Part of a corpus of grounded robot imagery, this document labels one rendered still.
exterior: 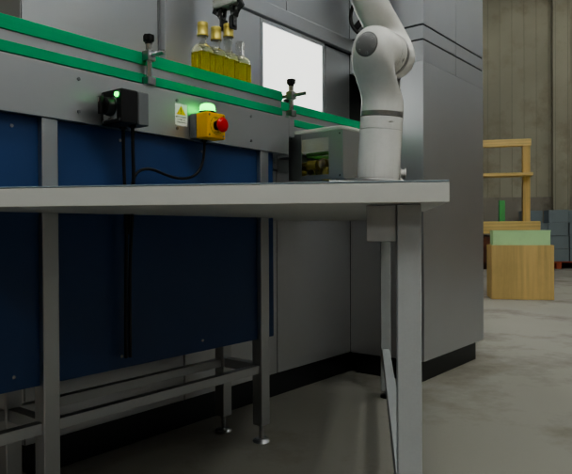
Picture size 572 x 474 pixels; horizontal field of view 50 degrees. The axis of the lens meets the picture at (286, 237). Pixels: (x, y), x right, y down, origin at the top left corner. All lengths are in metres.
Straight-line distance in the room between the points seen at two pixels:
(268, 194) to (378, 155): 0.77
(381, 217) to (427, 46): 1.92
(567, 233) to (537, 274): 5.42
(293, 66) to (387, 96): 0.93
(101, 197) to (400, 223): 0.50
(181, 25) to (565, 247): 10.22
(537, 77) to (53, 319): 11.92
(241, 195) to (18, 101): 0.62
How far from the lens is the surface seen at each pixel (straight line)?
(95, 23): 2.00
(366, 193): 1.00
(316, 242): 2.70
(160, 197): 1.05
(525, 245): 6.42
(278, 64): 2.54
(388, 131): 1.74
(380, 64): 1.72
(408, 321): 1.05
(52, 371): 1.51
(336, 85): 2.91
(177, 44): 2.15
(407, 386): 1.07
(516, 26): 13.04
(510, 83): 12.75
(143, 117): 1.54
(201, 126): 1.71
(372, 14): 1.87
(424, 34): 2.89
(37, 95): 1.49
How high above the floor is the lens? 0.67
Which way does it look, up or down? level
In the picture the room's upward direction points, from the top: straight up
